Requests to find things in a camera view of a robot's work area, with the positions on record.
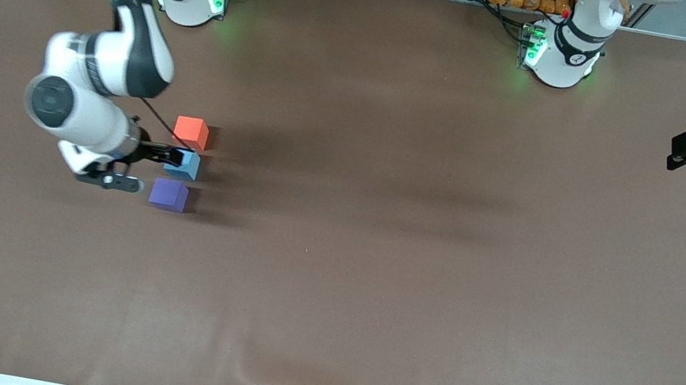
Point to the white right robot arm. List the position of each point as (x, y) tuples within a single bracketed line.
[(126, 62)]

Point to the light blue foam block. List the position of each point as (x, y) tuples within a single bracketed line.
[(186, 166)]

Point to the orange foam block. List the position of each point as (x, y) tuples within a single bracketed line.
[(193, 129)]

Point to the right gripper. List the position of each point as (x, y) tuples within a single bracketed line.
[(148, 152)]

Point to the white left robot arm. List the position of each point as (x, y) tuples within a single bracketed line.
[(565, 55)]

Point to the purple foam block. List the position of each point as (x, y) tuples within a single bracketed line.
[(166, 193)]

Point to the brown table cover cloth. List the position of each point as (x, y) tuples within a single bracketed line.
[(438, 294)]

